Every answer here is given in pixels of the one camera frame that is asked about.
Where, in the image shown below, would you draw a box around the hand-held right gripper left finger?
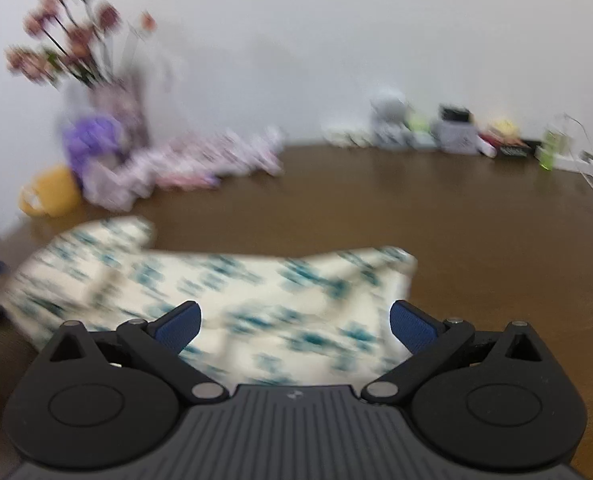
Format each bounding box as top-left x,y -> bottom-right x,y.
49,300 -> 230,405

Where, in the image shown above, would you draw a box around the yellow ceramic mug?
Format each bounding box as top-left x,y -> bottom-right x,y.
19,165 -> 83,219

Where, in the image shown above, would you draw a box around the green and white pack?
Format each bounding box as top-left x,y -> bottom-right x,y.
409,115 -> 437,150

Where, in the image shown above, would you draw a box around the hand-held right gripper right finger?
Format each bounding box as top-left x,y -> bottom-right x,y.
361,300 -> 544,405

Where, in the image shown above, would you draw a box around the pink socks with purple cuffs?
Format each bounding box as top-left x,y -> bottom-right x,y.
156,172 -> 222,190

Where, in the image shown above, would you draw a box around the green liquid bottle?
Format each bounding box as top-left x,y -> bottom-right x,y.
541,127 -> 563,171

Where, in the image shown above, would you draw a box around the purple tissue pack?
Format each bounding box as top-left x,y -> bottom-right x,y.
74,157 -> 127,206
61,114 -> 127,166

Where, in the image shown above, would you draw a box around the white clip holder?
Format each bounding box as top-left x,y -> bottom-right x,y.
323,127 -> 373,147

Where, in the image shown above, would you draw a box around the mottled purple vase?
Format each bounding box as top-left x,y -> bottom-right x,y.
89,74 -> 150,152

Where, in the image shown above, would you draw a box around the grey printed tin box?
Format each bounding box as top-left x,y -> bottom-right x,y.
433,120 -> 480,155

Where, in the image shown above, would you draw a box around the pink floral garment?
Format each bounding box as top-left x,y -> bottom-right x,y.
84,127 -> 287,211

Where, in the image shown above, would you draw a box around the white robot-shaped speaker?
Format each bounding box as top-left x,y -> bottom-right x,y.
370,89 -> 411,149

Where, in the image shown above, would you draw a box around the cream garment with teal flowers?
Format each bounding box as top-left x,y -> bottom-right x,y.
0,217 -> 419,387

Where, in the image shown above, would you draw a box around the dried rose bouquet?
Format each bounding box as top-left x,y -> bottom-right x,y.
4,0 -> 158,90

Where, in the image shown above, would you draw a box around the black charger block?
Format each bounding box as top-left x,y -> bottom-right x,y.
439,105 -> 473,123

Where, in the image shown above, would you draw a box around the dark rectangular box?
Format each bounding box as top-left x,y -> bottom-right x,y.
496,140 -> 535,159

